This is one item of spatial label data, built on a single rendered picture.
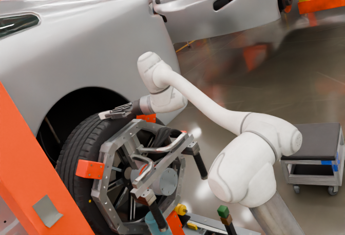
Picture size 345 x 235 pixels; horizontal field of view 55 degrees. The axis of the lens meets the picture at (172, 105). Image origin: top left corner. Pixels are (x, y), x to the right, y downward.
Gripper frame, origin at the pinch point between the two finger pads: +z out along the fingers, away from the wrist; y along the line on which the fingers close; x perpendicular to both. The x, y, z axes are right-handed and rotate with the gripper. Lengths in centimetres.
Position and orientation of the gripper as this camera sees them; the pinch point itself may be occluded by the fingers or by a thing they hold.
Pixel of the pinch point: (106, 115)
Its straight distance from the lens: 161.9
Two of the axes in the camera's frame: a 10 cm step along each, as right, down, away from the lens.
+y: 2.3, -4.5, 8.6
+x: -3.4, -8.7, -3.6
